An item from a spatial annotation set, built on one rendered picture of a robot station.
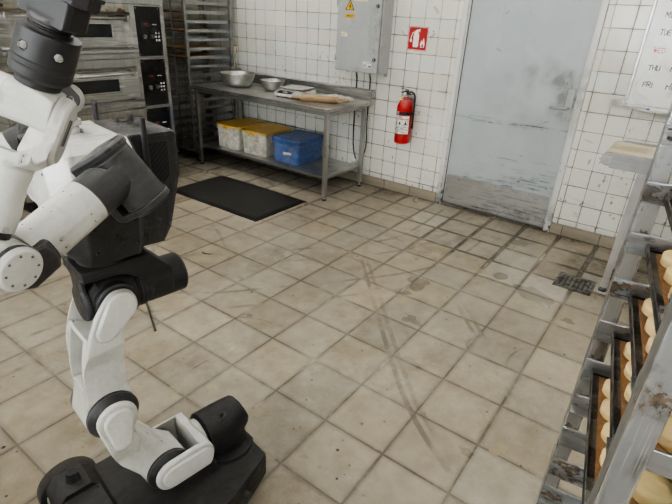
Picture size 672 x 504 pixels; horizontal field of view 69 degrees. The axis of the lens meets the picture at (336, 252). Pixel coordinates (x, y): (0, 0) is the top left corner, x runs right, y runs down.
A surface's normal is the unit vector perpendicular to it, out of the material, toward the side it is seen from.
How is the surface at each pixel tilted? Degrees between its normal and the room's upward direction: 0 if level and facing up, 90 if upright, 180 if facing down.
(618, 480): 90
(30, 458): 0
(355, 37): 90
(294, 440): 0
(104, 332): 90
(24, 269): 98
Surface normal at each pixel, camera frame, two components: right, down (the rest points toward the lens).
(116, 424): 0.71, 0.34
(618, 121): -0.59, 0.33
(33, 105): 0.15, 0.48
